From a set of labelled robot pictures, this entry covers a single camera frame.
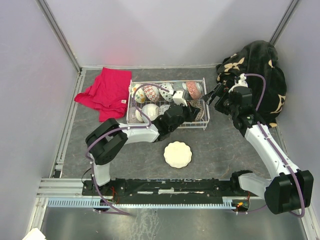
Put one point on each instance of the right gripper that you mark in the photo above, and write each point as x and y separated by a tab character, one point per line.
210	96

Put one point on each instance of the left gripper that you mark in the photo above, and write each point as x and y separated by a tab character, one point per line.
192	112

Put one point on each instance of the white wire dish rack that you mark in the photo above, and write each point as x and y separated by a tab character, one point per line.
202	124

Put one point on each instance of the red rimmed bowl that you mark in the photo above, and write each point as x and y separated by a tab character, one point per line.
166	91

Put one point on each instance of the grey hexagon pattern bowl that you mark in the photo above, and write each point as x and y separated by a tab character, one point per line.
179	86

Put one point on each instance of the blue triangle pattern bowl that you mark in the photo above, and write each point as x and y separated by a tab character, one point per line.
152	93

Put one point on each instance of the floral orange green bowl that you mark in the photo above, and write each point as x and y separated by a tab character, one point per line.
137	94

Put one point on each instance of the purple striped bowl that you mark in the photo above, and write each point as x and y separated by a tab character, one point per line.
134	116

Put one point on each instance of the white leaf motif bowl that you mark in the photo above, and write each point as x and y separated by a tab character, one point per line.
163	108

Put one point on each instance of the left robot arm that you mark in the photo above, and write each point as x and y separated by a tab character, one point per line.
105	142

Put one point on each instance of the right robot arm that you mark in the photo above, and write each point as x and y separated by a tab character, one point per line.
289	189

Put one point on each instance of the black floral blanket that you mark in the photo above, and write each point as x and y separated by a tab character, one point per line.
269	88

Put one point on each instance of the red folded t-shirt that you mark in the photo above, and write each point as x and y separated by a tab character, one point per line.
108	94

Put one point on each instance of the white paper corner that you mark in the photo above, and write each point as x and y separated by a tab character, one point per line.
34	234

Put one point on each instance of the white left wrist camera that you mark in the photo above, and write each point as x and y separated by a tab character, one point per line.
179	98

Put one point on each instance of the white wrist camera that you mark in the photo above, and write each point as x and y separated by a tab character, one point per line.
239	81
179	98

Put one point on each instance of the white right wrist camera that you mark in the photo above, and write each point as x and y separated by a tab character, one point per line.
239	81

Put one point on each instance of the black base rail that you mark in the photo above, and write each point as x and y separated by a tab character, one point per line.
172	191

